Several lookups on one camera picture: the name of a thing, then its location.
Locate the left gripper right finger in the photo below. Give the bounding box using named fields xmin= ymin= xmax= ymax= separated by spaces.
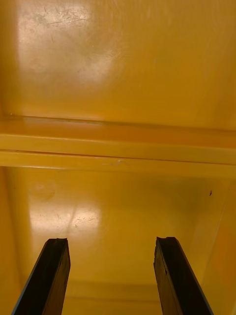
xmin=153 ymin=236 xmax=214 ymax=315

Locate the yellow-orange plastic bin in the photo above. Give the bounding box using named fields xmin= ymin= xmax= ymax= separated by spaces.
xmin=0 ymin=150 xmax=236 ymax=315
xmin=0 ymin=0 xmax=236 ymax=165

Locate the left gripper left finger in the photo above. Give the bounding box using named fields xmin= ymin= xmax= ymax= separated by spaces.
xmin=11 ymin=237 xmax=71 ymax=315

